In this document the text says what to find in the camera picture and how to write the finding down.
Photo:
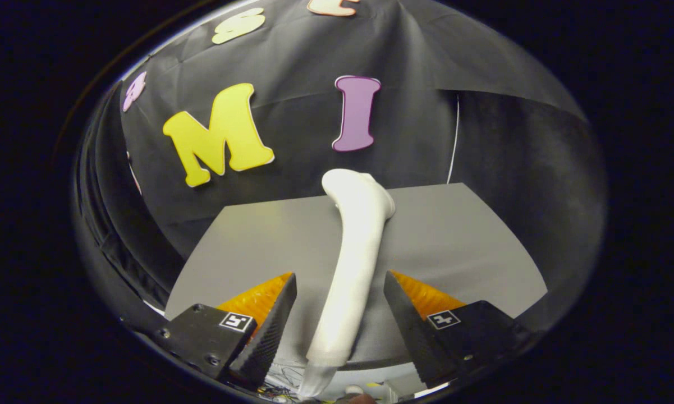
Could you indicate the black backdrop cloth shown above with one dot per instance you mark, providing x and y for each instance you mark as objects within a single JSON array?
[{"x": 292, "y": 67}]

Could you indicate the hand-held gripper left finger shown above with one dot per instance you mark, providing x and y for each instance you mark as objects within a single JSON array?
[{"x": 266, "y": 336}]

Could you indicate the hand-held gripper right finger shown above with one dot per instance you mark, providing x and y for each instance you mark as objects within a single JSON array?
[{"x": 418, "y": 336}]

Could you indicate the grey cabinet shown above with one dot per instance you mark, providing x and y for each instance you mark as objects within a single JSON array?
[{"x": 454, "y": 241}]

